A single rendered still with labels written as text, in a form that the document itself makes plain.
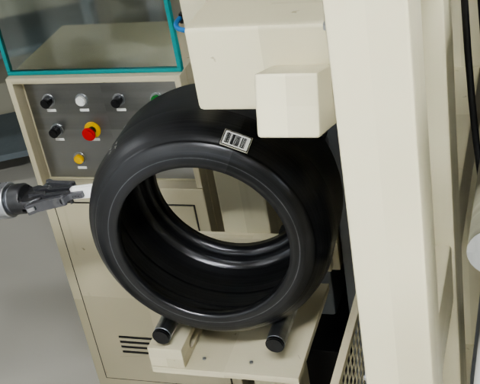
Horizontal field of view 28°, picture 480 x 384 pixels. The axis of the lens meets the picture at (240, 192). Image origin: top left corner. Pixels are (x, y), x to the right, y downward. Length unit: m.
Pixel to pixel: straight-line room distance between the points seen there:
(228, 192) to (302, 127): 1.04
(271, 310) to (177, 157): 0.42
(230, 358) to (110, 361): 1.13
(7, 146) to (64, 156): 2.03
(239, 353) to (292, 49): 1.05
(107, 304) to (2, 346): 0.82
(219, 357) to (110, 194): 0.52
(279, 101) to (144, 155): 0.64
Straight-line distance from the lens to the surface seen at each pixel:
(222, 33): 1.51
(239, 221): 2.48
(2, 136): 5.14
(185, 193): 2.85
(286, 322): 2.23
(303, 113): 1.41
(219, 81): 1.55
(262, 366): 2.30
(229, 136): 1.95
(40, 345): 3.88
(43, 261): 4.36
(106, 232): 2.14
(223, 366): 2.32
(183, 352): 2.32
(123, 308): 3.22
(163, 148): 1.98
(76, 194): 2.26
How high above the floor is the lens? 2.33
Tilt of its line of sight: 31 degrees down
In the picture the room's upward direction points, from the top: 10 degrees counter-clockwise
